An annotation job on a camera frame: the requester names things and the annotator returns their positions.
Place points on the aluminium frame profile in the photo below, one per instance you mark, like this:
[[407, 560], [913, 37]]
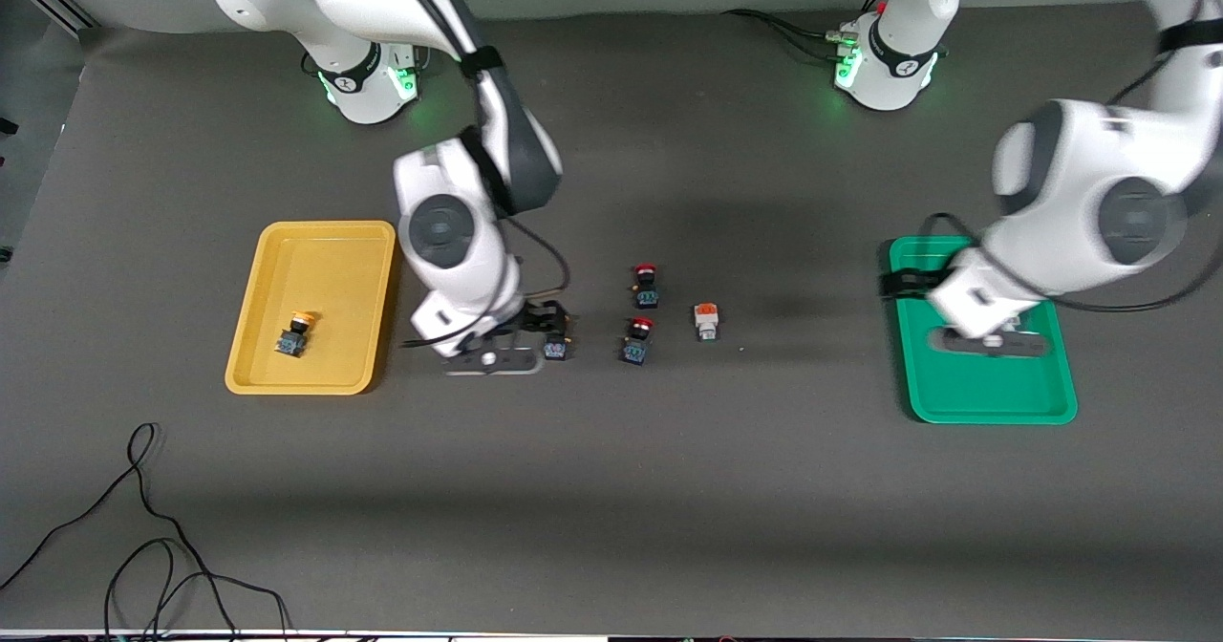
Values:
[[53, 2]]

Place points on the orange square push button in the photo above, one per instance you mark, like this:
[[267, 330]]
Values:
[[706, 317]]

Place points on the green plastic tray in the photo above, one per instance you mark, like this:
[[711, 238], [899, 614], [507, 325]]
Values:
[[994, 389]]

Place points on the red round push button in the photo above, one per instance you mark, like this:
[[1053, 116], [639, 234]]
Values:
[[637, 346], [647, 290]]

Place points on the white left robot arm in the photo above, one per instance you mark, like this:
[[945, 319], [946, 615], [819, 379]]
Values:
[[1080, 193]]

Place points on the yellow round push button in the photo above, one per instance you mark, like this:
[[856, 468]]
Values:
[[294, 336], [556, 349]]

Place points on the dark grey table mat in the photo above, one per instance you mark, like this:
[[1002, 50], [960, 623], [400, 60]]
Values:
[[611, 489]]

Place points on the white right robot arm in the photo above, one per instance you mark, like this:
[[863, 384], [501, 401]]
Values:
[[449, 241]]

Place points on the yellow plastic tray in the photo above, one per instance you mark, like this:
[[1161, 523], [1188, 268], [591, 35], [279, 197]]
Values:
[[325, 260]]

